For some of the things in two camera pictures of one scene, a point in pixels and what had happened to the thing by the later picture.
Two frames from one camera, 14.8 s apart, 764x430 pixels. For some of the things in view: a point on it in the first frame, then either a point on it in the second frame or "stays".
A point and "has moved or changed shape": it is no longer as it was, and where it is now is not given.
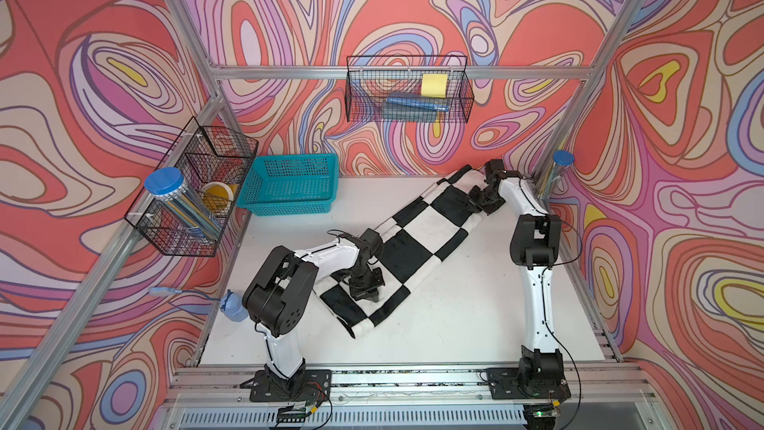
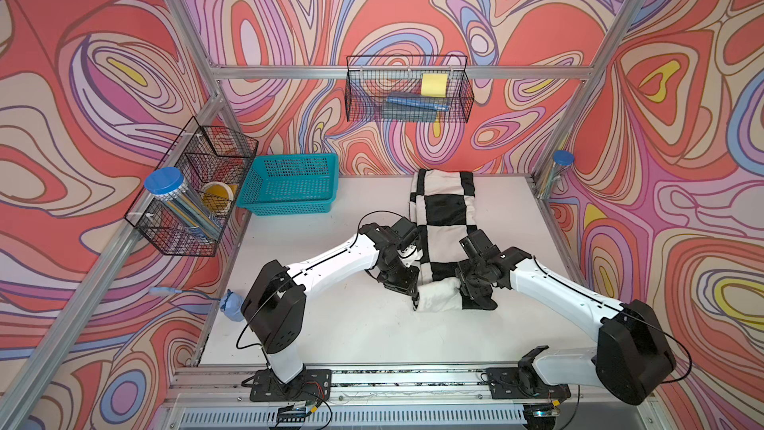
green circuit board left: (291, 414) stays
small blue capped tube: (561, 159) stays
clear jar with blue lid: (168, 187) stays
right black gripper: (474, 204) to (475, 292)
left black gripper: (373, 290) to (408, 284)
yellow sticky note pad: (434, 85) stays
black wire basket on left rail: (189, 204) stays
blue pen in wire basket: (419, 104) stays
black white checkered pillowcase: (414, 241) has moved or changed shape
